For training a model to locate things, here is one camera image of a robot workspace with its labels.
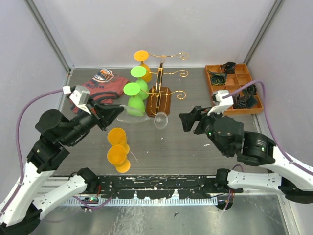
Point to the wooden compartment tray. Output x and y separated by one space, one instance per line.
231 76

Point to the gold wine glass rack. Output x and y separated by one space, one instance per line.
159 99

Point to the black rolled item in tray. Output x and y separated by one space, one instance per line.
250 90

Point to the grey cable duct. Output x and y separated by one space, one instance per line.
174 201

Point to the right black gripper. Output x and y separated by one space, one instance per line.
198 113

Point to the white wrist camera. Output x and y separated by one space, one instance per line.
79 95
222 101

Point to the green goblet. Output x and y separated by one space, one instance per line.
139 72
135 103

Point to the green goblet front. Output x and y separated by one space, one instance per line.
139 72

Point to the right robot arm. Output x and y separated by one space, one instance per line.
286 175

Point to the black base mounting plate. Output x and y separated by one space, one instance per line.
157 186

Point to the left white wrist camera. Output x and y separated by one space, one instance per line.
79 95

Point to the orange goblet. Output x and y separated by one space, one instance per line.
142 56
117 156
117 136

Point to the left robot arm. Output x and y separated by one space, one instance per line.
23 211

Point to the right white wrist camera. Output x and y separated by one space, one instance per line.
222 101

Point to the red cloth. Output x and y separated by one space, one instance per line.
105 86

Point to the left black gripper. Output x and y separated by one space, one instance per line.
104 113

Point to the clear wine glass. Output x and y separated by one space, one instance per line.
133 115

